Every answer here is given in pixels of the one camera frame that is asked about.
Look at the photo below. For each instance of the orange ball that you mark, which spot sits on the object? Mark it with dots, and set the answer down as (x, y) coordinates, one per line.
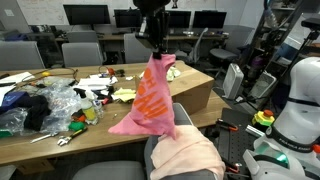
(111, 71)

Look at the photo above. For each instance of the yellow spray bottle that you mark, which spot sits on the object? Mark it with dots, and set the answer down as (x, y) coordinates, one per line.
(87, 107)

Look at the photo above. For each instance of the peach shirt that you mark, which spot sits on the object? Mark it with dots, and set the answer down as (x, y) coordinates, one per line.
(190, 151)

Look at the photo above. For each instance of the crumpled clear plastic bags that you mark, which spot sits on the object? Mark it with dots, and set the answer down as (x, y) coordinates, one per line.
(62, 101)

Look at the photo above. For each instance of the yellow red emergency stop button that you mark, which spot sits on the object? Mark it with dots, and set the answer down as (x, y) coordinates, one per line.
(265, 118)

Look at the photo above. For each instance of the white space heater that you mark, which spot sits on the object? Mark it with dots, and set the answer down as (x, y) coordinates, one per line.
(232, 81)

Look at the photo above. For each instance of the large cardboard box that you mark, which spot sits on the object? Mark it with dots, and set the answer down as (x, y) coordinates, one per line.
(191, 88)

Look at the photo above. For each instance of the grey mesh office chair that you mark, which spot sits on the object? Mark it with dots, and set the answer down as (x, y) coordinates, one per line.
(133, 170)

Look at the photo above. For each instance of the yellow green cloth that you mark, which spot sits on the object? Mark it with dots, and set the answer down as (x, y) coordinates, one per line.
(124, 94)

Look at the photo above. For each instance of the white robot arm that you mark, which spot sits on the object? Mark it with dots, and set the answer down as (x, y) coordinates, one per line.
(150, 5)

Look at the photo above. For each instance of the pink shirt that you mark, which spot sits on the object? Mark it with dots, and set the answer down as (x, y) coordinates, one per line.
(152, 109)

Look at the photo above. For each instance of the black cloth pile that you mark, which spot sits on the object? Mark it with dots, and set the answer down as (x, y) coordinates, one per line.
(37, 110)

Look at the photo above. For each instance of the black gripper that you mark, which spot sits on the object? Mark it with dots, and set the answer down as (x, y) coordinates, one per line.
(153, 30)

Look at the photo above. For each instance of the orange black clamp right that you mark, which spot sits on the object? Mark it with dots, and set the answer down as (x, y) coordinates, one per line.
(226, 125)

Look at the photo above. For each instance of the light green towel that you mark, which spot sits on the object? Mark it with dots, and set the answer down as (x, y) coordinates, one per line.
(172, 73)

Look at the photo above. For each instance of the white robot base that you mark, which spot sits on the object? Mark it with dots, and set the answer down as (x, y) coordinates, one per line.
(289, 148)

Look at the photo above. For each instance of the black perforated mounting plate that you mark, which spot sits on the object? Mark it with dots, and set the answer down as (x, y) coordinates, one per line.
(232, 144)

